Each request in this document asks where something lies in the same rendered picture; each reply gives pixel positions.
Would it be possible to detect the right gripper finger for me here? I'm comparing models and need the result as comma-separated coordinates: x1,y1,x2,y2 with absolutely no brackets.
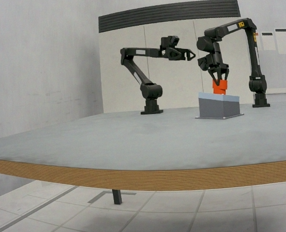
169,48,182,60
187,49,196,61

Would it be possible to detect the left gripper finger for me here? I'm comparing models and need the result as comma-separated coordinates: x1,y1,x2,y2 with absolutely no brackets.
208,67,221,86
220,69,229,80

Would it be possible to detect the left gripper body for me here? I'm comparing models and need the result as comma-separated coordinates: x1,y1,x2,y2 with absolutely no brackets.
206,52,229,71

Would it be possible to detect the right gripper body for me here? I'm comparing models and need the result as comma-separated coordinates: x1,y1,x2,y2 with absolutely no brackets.
174,48,187,61

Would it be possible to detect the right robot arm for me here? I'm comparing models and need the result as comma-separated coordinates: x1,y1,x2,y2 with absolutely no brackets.
120,36,180,115

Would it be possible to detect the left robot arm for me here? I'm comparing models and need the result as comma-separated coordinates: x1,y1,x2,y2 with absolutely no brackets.
197,18,270,108

